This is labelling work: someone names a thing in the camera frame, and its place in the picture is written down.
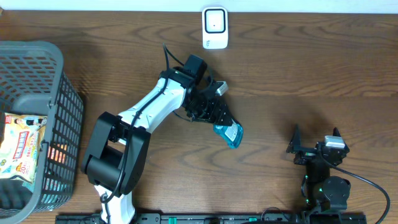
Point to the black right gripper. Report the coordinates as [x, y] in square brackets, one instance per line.
[295, 146]

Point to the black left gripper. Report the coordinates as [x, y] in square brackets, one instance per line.
[209, 110]

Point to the blue mouthwash bottle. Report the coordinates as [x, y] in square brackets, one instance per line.
[233, 134]

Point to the yellow snack bag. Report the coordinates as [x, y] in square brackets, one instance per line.
[20, 145]

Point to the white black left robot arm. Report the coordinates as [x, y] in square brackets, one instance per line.
[116, 154]

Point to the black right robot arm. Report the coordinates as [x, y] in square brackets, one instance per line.
[325, 193]

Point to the grey plastic shopping basket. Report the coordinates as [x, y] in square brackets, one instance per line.
[33, 82]

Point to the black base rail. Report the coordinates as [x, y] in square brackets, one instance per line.
[156, 218]

